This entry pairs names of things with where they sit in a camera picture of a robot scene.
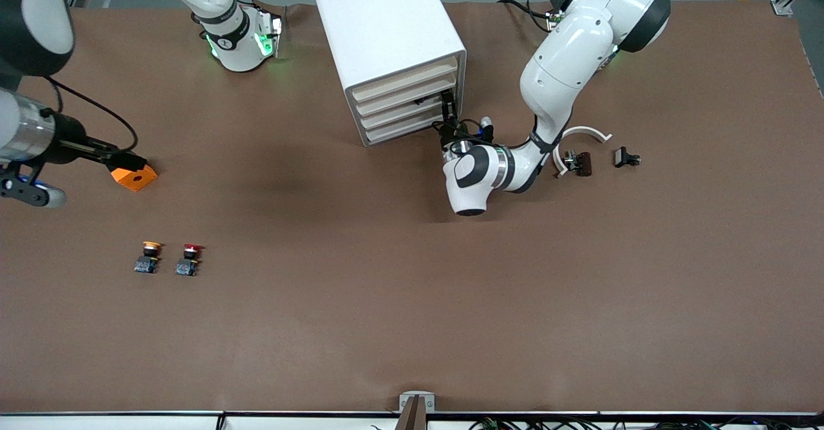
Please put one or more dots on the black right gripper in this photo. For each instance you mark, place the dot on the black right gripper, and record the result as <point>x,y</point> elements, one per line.
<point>66,139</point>

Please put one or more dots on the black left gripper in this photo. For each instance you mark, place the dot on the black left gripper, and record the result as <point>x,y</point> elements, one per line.
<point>449,138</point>

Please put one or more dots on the cream cabinet drawer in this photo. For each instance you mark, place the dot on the cream cabinet drawer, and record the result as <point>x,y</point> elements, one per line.
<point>386,101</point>
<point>386,87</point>
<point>386,129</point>
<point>386,115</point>

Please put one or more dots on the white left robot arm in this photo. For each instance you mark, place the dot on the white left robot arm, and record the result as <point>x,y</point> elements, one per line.
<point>566,63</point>

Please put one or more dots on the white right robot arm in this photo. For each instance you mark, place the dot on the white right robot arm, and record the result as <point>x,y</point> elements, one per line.
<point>235,50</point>

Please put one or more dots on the orange button box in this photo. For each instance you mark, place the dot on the orange button box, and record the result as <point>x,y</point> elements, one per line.
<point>138,181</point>

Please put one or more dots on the yellow push button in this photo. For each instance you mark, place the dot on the yellow push button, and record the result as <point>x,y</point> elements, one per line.
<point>149,256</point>

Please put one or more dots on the white drawer cabinet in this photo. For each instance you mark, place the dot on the white drawer cabinet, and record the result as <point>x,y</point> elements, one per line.
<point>380,24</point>

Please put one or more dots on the red push button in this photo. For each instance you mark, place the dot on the red push button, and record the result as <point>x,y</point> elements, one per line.
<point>188,259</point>

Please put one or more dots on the brown table cover sheet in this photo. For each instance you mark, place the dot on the brown table cover sheet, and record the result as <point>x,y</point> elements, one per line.
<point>412,288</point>

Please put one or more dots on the white curved plastic bracket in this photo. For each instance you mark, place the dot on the white curved plastic bracket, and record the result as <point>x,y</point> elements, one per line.
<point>582,130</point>

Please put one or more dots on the dark brown switch component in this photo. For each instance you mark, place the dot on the dark brown switch component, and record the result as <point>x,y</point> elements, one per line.
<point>583,163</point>

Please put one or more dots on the white table edge rail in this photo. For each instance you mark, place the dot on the white table edge rail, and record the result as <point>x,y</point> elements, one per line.
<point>129,422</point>

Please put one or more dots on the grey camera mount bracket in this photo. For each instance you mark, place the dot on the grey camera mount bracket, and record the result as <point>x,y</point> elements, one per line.
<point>416,411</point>

